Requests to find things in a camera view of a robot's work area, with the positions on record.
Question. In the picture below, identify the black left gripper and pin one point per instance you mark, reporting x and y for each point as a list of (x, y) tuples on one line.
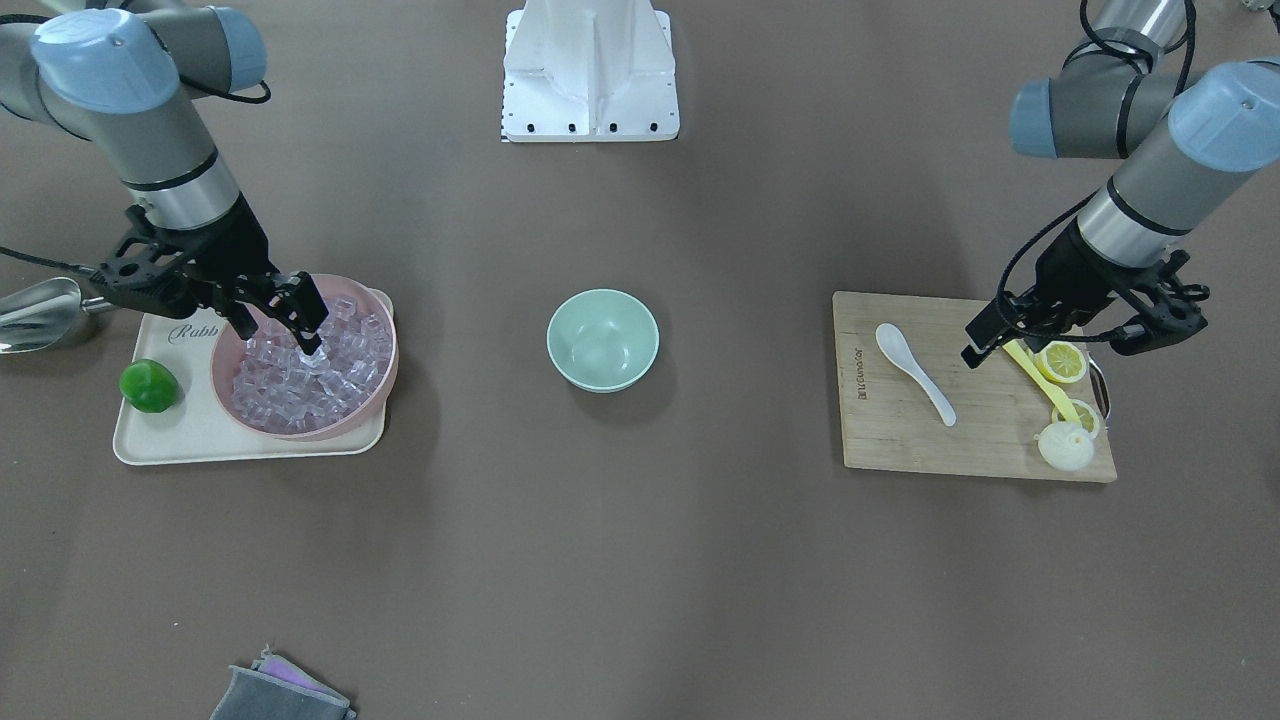
[(1068, 268)]

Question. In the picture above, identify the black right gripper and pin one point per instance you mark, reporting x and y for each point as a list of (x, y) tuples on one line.
[(232, 245)]

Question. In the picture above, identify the white ceramic spoon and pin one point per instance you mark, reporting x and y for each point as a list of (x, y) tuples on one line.
[(894, 346)]

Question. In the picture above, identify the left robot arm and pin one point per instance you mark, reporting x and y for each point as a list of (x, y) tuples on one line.
[(1185, 143)]

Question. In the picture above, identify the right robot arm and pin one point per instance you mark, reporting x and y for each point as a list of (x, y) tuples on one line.
[(124, 75)]

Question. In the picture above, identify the pink bowl of ice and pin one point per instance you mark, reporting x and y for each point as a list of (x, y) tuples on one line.
[(273, 388)]

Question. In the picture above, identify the metal ice scoop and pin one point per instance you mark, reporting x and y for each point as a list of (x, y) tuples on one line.
[(50, 315)]

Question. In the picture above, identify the mint green bowl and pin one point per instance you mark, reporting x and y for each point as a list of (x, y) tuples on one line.
[(602, 340)]

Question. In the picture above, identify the yellow plastic knife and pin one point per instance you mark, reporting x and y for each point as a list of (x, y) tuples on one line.
[(1057, 396)]

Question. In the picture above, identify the lemon slice upper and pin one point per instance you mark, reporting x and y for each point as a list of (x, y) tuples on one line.
[(1061, 362)]

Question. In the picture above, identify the bamboo cutting board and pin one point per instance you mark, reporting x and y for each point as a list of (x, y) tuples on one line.
[(888, 422)]

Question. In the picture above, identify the cream rectangular serving tray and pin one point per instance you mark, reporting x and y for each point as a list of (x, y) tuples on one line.
[(197, 429)]

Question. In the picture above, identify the green lime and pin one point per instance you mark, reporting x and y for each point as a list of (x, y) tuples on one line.
[(148, 386)]

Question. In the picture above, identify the grey folded cloth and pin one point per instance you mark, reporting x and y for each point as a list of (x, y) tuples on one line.
[(275, 687)]

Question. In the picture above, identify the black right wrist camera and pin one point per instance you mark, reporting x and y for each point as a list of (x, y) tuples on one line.
[(146, 272)]

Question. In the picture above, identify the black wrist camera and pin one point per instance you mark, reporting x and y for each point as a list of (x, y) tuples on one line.
[(1167, 310), (146, 272)]

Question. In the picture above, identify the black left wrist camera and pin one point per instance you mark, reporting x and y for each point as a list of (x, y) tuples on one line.
[(1167, 310)]

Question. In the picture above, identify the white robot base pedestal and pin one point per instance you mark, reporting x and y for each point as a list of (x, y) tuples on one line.
[(589, 72)]

